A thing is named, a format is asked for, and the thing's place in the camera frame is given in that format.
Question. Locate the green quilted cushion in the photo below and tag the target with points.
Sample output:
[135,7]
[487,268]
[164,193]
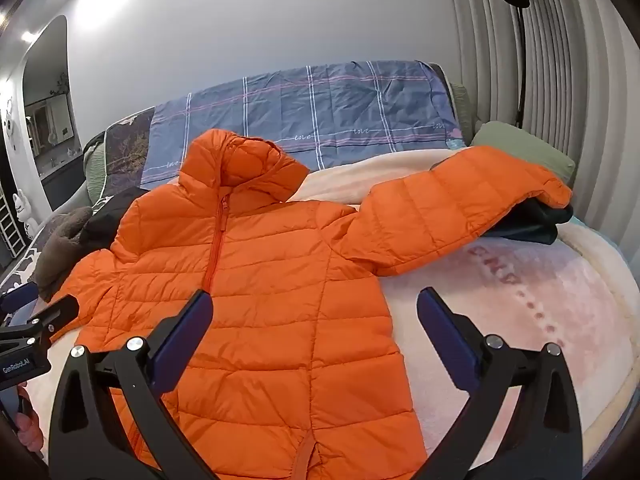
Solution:
[92,165]

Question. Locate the black garment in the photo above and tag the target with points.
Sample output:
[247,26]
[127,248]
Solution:
[105,220]

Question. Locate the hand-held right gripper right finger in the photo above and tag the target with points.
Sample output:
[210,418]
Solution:
[445,332]

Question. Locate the arched wall mirror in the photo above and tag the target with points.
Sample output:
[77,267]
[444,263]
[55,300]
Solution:
[50,110]

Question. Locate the dark green folded garment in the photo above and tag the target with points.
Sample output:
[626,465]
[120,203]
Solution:
[530,225]

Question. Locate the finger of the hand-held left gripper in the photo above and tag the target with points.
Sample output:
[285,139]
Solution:
[56,314]
[17,299]

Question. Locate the dark patterned quilt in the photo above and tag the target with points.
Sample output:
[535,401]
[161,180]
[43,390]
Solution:
[127,150]

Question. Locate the blue plaid bed sheet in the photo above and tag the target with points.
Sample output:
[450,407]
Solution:
[325,105]

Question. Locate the white cat figurine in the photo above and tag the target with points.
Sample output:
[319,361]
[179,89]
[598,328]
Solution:
[24,207]

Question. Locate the grey-brown fleece garment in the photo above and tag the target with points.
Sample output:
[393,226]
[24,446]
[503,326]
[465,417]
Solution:
[60,250]

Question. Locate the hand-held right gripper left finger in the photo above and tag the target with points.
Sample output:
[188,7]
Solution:
[182,335]

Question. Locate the pink fleece blanket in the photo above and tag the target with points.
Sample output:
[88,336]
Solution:
[500,305]

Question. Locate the orange puffer jacket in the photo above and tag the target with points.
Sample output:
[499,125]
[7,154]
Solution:
[280,270]

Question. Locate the person's left hand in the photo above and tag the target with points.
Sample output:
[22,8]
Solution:
[29,427]

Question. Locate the green pillow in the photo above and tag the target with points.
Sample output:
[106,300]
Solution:
[520,147]

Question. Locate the grey pleated curtain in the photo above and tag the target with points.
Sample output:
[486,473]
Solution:
[575,85]

